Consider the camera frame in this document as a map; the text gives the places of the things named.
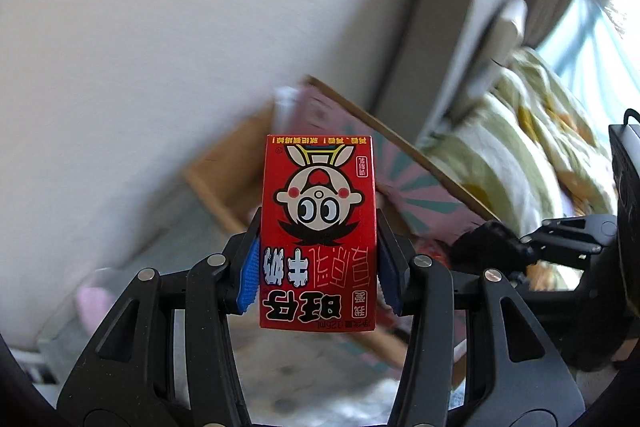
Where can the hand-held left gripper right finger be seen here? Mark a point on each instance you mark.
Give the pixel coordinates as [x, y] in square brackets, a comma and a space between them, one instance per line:
[390, 277]

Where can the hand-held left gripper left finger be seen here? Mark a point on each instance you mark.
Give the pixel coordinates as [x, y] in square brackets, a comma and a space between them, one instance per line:
[247, 277]

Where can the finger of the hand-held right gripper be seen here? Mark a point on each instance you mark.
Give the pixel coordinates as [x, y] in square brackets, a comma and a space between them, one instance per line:
[570, 253]
[565, 226]

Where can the cardboard box with pink print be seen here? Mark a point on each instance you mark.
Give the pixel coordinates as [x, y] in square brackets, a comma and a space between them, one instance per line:
[415, 187]

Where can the red milk carton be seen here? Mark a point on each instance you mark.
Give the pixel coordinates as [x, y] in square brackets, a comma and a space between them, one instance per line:
[315, 207]

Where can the white desktop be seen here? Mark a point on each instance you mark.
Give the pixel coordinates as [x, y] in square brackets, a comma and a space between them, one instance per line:
[300, 357]

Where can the printed blanket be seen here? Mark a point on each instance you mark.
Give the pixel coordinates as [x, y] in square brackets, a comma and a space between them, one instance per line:
[525, 142]

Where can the bright window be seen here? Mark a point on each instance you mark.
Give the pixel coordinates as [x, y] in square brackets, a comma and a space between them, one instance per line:
[595, 32]

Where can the grey headboard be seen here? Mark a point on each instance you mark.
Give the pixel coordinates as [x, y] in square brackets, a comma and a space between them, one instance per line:
[435, 32]

